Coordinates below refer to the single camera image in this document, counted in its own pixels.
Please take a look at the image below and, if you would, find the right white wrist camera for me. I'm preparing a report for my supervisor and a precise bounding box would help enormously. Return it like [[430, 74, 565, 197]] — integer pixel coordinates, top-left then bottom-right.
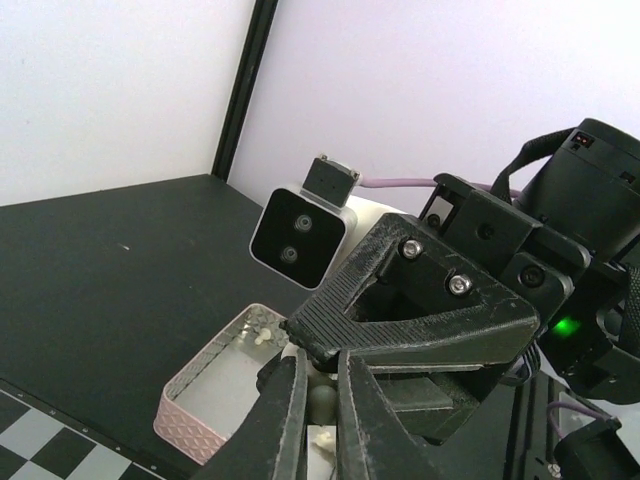
[[249, 156, 360, 290]]

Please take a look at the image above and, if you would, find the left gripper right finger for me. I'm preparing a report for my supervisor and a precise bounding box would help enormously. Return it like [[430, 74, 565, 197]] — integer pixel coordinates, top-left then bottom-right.
[[336, 351, 442, 479]]

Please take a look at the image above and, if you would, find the grey chess piece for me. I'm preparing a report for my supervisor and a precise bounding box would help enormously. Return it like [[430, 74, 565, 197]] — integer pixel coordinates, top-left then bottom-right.
[[307, 385, 337, 426]]

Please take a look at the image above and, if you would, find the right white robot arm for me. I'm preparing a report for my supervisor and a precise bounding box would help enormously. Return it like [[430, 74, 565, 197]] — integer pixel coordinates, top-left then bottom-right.
[[285, 119, 639, 479]]

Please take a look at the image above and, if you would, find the white pawn in tin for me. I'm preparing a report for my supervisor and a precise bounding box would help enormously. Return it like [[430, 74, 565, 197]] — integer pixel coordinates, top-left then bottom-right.
[[254, 328, 273, 345]]

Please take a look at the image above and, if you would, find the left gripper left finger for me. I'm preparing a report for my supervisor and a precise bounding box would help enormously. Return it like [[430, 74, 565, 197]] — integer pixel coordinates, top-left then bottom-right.
[[194, 350, 308, 480]]

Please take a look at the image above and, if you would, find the black white chess board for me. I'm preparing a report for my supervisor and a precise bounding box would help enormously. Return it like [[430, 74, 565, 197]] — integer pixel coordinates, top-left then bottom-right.
[[1, 381, 182, 480]]

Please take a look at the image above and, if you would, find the pink tin box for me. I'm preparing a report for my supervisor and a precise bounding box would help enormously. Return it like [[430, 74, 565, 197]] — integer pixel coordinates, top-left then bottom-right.
[[153, 303, 288, 465]]

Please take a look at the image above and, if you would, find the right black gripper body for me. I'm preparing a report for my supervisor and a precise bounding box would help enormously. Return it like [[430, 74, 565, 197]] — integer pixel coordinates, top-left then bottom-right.
[[381, 176, 586, 444]]

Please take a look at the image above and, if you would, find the white knight piece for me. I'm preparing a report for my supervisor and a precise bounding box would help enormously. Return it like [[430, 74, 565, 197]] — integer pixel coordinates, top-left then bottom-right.
[[312, 430, 336, 454]]

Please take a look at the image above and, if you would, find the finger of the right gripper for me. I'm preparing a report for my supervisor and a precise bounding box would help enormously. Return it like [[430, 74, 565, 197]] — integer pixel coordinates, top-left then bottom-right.
[[284, 213, 540, 372]]

